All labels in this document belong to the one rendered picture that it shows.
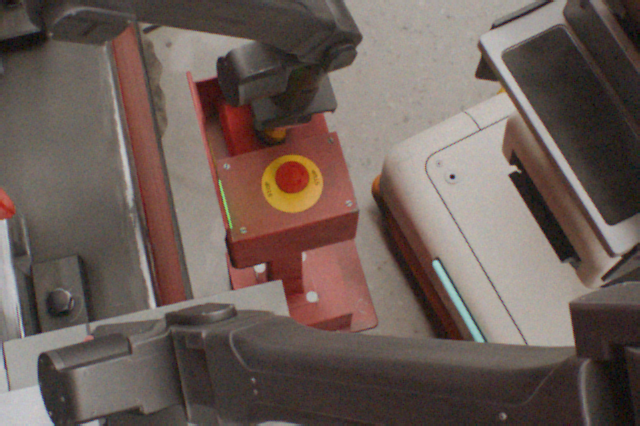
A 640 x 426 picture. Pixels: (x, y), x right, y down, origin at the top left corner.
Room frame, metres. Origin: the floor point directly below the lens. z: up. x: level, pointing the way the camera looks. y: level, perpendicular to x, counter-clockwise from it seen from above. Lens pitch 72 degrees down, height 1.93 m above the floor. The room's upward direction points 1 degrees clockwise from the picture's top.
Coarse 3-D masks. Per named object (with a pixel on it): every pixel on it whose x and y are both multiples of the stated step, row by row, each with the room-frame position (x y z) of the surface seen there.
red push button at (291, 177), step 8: (280, 168) 0.41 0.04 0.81; (288, 168) 0.41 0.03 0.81; (296, 168) 0.41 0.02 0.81; (304, 168) 0.41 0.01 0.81; (280, 176) 0.40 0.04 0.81; (288, 176) 0.40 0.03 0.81; (296, 176) 0.40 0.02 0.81; (304, 176) 0.40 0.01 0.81; (280, 184) 0.39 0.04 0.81; (288, 184) 0.39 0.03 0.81; (296, 184) 0.39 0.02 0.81; (304, 184) 0.39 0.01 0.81; (288, 192) 0.38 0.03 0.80; (296, 192) 0.38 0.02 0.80
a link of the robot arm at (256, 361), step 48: (624, 288) 0.10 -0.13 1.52; (192, 336) 0.13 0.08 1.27; (240, 336) 0.12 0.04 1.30; (288, 336) 0.12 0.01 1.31; (336, 336) 0.11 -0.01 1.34; (384, 336) 0.11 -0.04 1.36; (576, 336) 0.08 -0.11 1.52; (624, 336) 0.08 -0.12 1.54; (192, 384) 0.10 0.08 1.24; (240, 384) 0.09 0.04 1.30; (288, 384) 0.08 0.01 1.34; (336, 384) 0.08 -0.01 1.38; (384, 384) 0.08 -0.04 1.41; (432, 384) 0.07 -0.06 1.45; (480, 384) 0.07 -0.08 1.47; (528, 384) 0.06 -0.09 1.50; (576, 384) 0.06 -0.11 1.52; (624, 384) 0.06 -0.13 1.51
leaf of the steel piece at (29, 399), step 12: (0, 396) 0.12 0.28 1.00; (12, 396) 0.12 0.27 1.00; (24, 396) 0.12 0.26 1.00; (36, 396) 0.12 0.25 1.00; (0, 408) 0.11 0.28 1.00; (12, 408) 0.11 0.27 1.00; (24, 408) 0.11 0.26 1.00; (36, 408) 0.11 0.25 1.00; (0, 420) 0.09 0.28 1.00; (12, 420) 0.09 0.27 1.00; (24, 420) 0.10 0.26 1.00; (36, 420) 0.10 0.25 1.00; (48, 420) 0.10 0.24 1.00; (96, 420) 0.10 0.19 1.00
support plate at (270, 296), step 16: (240, 288) 0.22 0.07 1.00; (256, 288) 0.22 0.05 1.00; (272, 288) 0.22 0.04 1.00; (176, 304) 0.21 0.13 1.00; (192, 304) 0.21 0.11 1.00; (240, 304) 0.21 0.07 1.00; (256, 304) 0.21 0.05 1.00; (272, 304) 0.21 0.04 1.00; (112, 320) 0.19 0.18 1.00; (128, 320) 0.19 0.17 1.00; (32, 336) 0.17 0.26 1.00; (48, 336) 0.17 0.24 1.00; (64, 336) 0.17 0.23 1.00; (80, 336) 0.17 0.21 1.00; (16, 352) 0.16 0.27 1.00; (32, 352) 0.16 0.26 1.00; (16, 368) 0.14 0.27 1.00; (32, 368) 0.14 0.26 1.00; (16, 384) 0.13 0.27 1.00; (32, 384) 0.13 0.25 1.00
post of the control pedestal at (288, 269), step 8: (288, 256) 0.42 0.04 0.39; (296, 256) 0.42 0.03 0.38; (272, 264) 0.41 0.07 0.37; (280, 264) 0.42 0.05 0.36; (288, 264) 0.42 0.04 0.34; (296, 264) 0.42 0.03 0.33; (272, 272) 0.41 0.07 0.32; (280, 272) 0.42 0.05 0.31; (288, 272) 0.42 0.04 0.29; (296, 272) 0.42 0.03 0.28; (272, 280) 0.42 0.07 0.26; (288, 280) 0.42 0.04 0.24; (296, 280) 0.42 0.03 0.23; (288, 288) 0.42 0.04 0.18; (296, 288) 0.42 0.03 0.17
